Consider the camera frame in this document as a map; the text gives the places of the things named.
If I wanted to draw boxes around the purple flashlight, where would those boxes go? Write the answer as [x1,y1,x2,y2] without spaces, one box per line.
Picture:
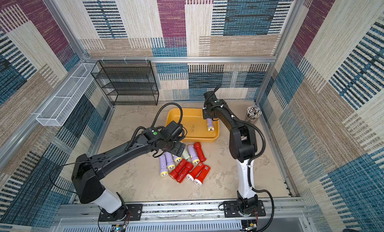
[173,155,182,164]
[165,152,176,171]
[159,155,169,177]
[188,145,200,165]
[207,118,215,132]

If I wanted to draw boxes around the yellow plastic storage tray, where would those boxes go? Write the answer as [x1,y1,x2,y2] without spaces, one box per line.
[181,108,220,143]

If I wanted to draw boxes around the pale green flashlight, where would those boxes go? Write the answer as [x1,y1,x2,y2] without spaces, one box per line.
[182,148,191,161]

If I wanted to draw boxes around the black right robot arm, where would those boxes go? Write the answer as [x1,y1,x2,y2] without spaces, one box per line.
[203,85,275,232]

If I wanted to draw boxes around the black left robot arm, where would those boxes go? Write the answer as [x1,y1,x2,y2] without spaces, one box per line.
[71,121,186,221]

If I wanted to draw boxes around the red flashlight white head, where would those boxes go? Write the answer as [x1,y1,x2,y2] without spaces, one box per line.
[186,163,204,182]

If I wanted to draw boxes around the cup of pencils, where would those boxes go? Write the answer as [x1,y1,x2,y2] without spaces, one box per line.
[246,105,262,124]

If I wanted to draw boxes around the black wire shelf rack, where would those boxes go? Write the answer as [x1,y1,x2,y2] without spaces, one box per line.
[91,60,159,106]

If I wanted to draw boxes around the white mesh wall basket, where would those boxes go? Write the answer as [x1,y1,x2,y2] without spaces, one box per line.
[36,63,95,127]

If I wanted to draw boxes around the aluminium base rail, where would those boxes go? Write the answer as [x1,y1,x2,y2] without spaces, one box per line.
[50,198,316,232]

